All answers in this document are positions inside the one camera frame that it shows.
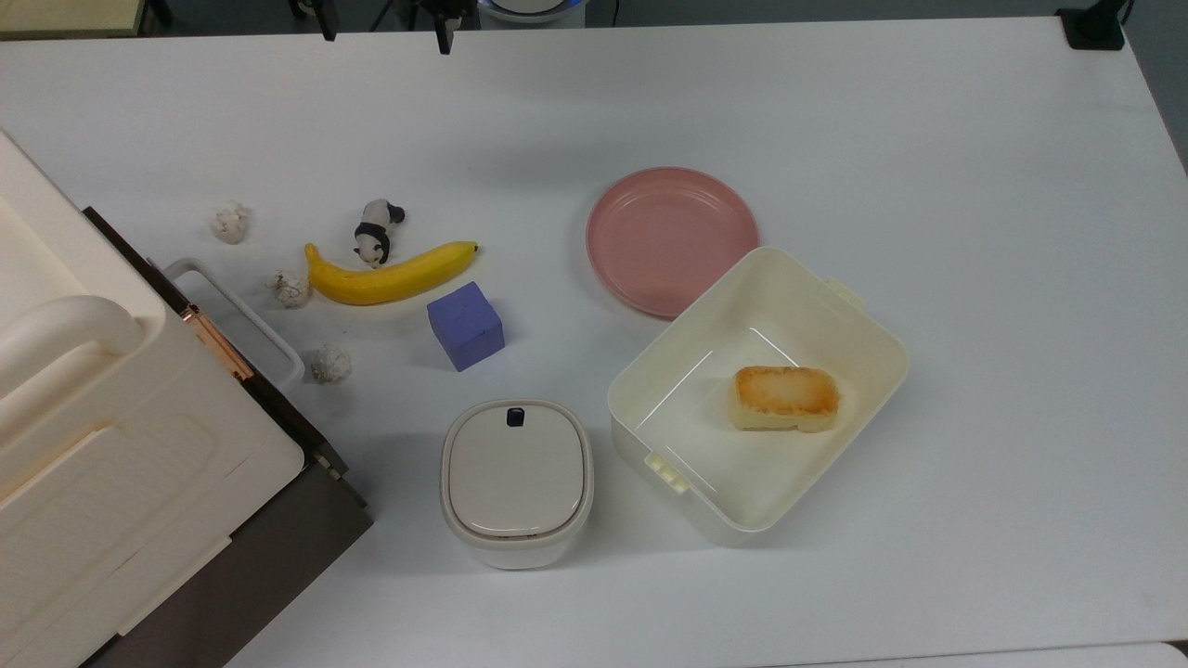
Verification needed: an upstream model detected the pink plate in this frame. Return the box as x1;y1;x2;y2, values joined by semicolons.
586;167;760;321

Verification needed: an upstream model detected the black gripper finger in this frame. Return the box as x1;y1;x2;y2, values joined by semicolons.
290;0;339;44
418;0;465;56

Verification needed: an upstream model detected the crumpled white paper ball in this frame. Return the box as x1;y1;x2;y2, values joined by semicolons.
310;344;355;385
211;200;252;246
265;269;311;310

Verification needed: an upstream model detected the yellow banana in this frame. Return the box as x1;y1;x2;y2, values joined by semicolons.
305;240;480;307

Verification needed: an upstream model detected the copper latch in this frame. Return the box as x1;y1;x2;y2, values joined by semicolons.
180;303;254;382

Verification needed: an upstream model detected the blue-purple cube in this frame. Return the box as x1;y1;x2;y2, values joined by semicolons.
427;281;506;373

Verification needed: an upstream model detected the black clamp mount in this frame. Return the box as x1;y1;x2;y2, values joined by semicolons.
1056;0;1135;52

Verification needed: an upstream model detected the toasted bread piece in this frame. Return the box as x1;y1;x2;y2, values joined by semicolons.
729;365;842;434

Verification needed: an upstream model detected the white appliance door handle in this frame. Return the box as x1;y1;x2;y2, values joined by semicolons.
161;257;306;388

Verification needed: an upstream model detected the large cream appliance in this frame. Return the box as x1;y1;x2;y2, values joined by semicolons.
0;130;306;668

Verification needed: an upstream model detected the dark brown appliance base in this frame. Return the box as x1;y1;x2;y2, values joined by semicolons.
82;206;375;668

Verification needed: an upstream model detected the small cream lidded bin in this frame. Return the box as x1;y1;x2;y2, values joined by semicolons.
440;399;595;571

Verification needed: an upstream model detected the yellowish wooden side table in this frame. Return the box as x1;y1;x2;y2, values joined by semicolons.
0;0;154;40

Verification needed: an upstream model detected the panda figurine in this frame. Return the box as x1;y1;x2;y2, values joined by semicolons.
353;199;407;270

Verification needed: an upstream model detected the cream open plastic box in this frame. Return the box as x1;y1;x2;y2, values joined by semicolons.
607;246;910;546

